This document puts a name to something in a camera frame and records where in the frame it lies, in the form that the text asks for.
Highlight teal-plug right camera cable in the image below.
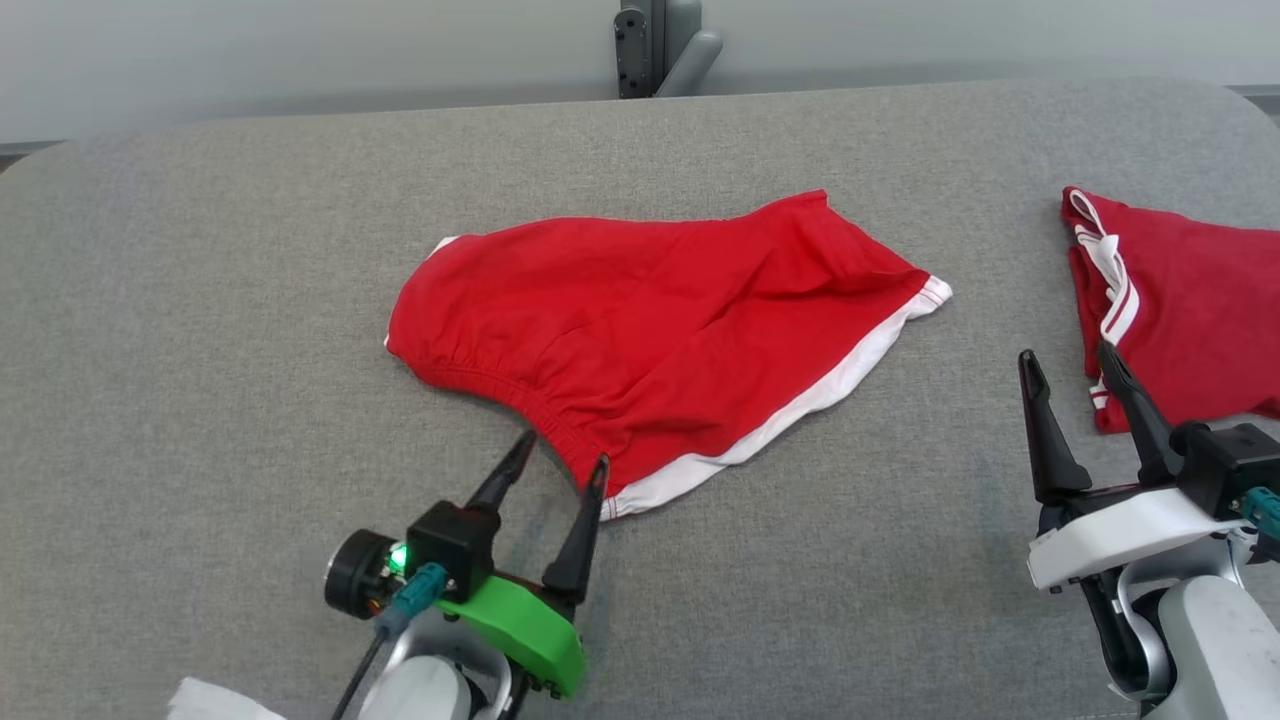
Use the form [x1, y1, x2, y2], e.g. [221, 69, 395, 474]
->
[1239, 486, 1280, 563]

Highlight red shorts with white hem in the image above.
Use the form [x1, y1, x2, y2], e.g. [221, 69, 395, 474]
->
[384, 189, 954, 522]

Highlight teal-plug left camera cable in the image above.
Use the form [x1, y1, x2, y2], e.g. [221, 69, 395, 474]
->
[329, 561, 450, 720]

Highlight teal-plug camera cable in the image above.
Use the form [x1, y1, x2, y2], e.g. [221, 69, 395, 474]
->
[1239, 486, 1280, 563]
[329, 561, 450, 720]

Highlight grey metal post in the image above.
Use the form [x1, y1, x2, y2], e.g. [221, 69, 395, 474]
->
[613, 0, 704, 100]

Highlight white crumpled sheet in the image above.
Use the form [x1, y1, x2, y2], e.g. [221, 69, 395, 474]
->
[167, 676, 288, 720]

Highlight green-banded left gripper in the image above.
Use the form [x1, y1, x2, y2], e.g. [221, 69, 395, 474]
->
[434, 429, 612, 700]

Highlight grey rounded lever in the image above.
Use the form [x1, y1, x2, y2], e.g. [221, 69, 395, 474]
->
[654, 29, 724, 99]

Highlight red Bulls basketball jersey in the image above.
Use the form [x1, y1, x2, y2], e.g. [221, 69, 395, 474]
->
[1061, 185, 1280, 435]

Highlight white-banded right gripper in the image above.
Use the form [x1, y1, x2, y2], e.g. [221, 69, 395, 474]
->
[1017, 341, 1253, 594]

